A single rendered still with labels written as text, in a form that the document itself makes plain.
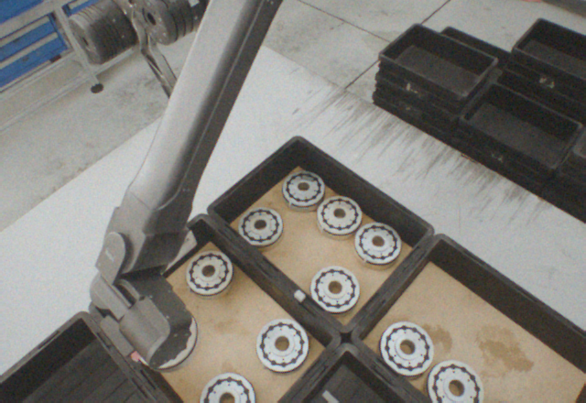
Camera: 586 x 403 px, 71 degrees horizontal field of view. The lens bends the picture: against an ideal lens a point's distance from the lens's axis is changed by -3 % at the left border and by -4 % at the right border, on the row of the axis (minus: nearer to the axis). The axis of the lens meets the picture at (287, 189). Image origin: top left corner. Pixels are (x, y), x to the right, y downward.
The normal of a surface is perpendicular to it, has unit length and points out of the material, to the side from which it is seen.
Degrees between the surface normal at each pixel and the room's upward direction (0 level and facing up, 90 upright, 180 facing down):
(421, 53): 0
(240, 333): 0
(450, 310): 0
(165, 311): 47
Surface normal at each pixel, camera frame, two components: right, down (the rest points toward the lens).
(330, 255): -0.04, -0.57
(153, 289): 0.47, -0.84
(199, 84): -0.45, 0.04
